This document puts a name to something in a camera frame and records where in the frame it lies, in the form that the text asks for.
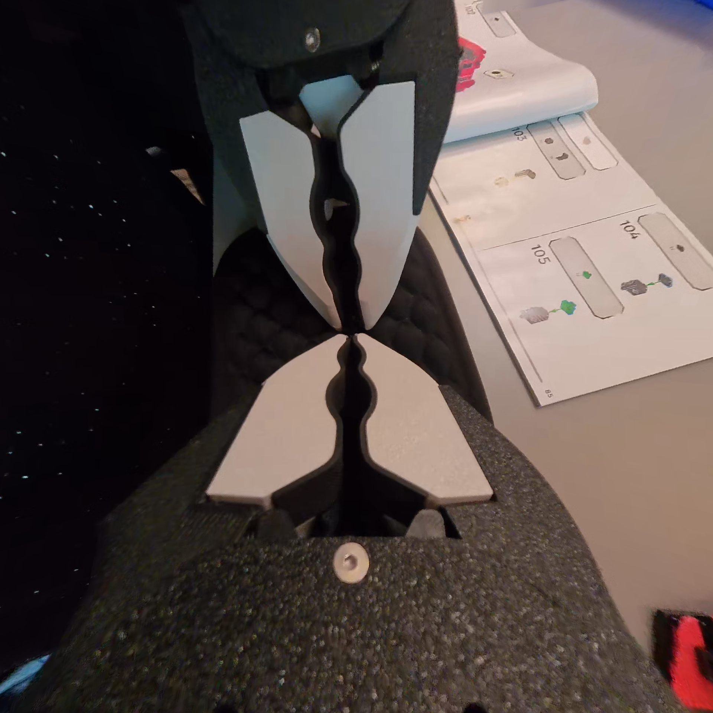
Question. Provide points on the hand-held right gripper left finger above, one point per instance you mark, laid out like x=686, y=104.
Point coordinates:
x=273, y=440

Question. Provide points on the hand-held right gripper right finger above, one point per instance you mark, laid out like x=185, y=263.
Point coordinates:
x=423, y=440

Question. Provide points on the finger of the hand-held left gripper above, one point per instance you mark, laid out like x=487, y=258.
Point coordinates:
x=384, y=184
x=284, y=206

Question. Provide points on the white lego instruction booklet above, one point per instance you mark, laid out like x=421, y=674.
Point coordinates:
x=562, y=223

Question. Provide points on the black quilted fabric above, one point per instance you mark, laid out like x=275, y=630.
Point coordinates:
x=262, y=312

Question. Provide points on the red and black object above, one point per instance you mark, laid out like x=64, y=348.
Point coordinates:
x=688, y=657

